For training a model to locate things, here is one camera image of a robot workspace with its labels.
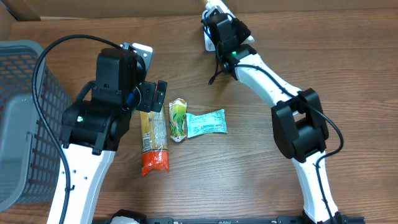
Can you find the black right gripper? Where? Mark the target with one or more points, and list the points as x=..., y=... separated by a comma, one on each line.
x=239, y=28

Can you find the orange noodle packet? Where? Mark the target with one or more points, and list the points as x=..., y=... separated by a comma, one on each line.
x=155, y=150

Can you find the grey plastic basket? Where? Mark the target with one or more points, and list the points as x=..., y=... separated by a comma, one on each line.
x=30, y=163

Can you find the teal snack packet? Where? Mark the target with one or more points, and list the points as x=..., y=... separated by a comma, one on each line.
x=213, y=122

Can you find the green tea packet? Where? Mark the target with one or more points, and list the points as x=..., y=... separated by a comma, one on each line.
x=177, y=114

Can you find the white barcode scanner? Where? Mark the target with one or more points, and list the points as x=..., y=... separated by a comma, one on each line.
x=209, y=43

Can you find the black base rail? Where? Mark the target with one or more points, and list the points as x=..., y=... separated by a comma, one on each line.
x=127, y=216

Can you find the white conditioner tube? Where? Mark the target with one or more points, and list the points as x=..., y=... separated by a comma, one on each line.
x=212, y=3

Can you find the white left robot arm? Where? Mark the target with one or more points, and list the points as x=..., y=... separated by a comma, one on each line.
x=92, y=130

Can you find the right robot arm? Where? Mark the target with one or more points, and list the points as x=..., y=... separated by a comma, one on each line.
x=300, y=128

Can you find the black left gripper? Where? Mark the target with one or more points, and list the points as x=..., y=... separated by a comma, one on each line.
x=153, y=101

